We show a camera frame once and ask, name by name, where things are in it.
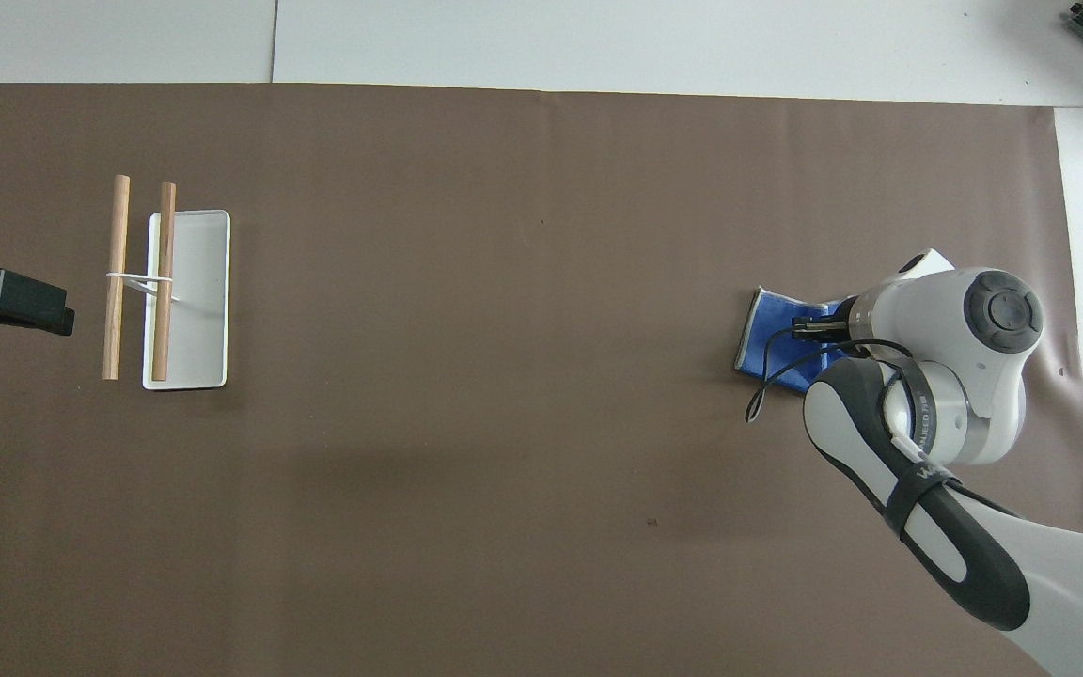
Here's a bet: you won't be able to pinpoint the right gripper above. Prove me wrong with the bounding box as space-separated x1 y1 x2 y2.
824 295 860 357

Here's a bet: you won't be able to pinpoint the white rack with wooden rods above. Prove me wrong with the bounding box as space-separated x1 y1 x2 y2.
102 174 232 391

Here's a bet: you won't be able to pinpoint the blue towel with white edge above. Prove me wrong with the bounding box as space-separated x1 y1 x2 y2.
732 285 857 397

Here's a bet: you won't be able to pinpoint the black cable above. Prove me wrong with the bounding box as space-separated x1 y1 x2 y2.
745 318 918 424

